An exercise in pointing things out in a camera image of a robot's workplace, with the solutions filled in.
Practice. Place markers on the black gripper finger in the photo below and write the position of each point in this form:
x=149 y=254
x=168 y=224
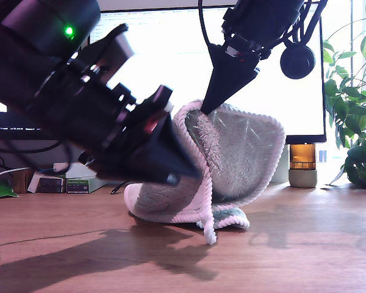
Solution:
x=247 y=82
x=228 y=76

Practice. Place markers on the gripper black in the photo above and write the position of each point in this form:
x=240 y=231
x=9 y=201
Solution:
x=122 y=128

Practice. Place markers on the white pink fluffy tea towel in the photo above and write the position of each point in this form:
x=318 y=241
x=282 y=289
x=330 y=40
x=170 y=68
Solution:
x=238 y=158

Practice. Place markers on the black headphones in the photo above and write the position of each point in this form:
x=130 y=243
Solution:
x=297 y=62

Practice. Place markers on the large monitor with white screen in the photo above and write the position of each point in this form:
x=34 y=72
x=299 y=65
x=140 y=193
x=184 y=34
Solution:
x=170 y=61

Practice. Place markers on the green and white box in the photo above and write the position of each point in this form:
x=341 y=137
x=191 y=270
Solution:
x=77 y=186

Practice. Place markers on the small dark purple box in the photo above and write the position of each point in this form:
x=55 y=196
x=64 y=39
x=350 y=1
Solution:
x=50 y=185

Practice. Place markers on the small white tilted box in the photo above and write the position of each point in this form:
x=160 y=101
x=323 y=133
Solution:
x=33 y=182

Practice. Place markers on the small wooden block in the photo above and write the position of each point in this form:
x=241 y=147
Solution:
x=19 y=184

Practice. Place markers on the green leafy houseplant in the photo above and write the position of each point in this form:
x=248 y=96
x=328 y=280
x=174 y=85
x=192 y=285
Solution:
x=358 y=163

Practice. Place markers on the dark monitor with terminal windows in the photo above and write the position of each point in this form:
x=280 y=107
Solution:
x=6 y=125

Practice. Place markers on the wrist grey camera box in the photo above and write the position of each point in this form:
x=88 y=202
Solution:
x=122 y=49

